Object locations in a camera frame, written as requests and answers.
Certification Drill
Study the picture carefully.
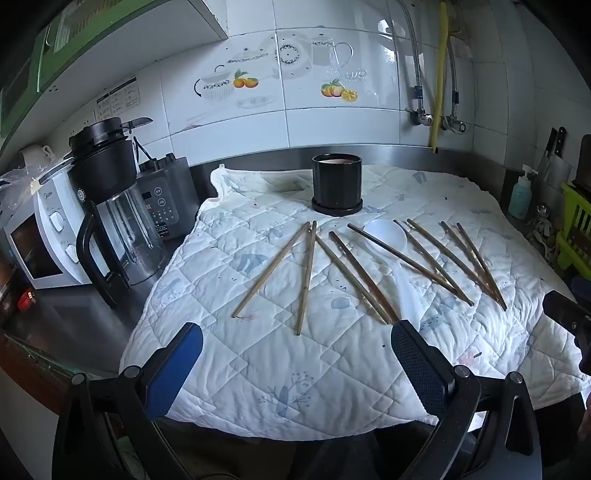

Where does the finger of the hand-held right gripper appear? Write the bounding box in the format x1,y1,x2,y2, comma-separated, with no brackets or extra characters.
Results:
542,290,591,342

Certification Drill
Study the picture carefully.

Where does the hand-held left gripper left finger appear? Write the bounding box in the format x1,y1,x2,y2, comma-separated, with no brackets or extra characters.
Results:
52,322,204,480

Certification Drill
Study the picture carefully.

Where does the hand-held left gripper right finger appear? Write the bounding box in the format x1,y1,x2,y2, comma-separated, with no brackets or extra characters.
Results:
390,319,544,480

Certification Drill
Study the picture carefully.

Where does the row of bamboo chopsticks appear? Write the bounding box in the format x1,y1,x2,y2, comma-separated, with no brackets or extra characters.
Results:
232,219,509,335

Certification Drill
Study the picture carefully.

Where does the black cylindrical utensil holder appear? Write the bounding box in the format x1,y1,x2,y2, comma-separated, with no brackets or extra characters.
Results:
311,153,364,210

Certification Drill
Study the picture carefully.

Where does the grey metal object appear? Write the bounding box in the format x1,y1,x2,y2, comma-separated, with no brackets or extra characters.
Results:
529,205,561,264

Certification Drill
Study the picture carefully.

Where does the green dish rack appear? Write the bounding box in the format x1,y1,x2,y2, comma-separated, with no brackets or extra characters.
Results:
554,182,591,273

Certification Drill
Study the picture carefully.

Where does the white quilted mat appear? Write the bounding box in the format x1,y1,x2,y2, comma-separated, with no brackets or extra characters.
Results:
119,162,591,428

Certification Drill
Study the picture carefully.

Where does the teal soap dispenser bottle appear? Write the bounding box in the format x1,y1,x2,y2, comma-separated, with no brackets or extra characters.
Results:
508,165,541,221

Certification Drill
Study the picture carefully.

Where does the steel cleaver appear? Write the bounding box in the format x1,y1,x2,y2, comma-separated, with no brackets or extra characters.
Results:
549,154,585,192

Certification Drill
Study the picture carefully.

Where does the dark board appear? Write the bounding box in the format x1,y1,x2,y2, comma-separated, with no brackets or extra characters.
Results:
573,138,591,195

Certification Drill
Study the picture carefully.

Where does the grey blender base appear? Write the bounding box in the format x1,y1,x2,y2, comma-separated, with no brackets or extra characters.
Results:
137,154,200,241

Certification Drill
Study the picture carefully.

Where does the white microwave oven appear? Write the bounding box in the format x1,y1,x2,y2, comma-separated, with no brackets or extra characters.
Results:
2,173,100,291

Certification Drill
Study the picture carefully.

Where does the glass blender jug black lid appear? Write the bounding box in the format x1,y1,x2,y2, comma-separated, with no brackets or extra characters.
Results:
68,117,171,309

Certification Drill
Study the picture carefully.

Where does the metal water valve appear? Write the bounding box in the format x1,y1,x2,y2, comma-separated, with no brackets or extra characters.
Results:
405,85,435,127
441,90,467,134

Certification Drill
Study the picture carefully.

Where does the clear plastic bag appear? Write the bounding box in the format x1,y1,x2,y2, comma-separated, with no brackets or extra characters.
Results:
0,165,48,195

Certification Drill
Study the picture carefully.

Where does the white cup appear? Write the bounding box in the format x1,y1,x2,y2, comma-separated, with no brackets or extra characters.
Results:
18,144,54,165

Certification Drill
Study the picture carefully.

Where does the black handled kitchen knife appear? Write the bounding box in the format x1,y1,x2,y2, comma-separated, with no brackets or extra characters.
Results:
538,126,568,183

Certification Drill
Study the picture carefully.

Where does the black power cable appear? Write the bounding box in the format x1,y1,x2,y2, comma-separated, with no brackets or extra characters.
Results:
131,136,153,162

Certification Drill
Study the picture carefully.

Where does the yellow gas hose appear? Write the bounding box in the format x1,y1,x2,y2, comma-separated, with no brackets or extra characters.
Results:
429,0,450,153

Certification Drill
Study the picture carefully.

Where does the printed wall notice sticker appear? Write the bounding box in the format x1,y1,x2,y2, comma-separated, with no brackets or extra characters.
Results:
95,76,141,121

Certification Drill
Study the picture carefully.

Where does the braided metal hose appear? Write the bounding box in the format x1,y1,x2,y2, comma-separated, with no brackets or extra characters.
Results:
445,32,461,93
399,0,426,89

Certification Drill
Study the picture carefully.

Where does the teaware print wall decal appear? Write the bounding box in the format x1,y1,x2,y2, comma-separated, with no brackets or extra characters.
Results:
193,34,368,109

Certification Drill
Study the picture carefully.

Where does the wall cabinet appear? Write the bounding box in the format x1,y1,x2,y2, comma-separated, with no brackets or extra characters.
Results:
0,0,229,153

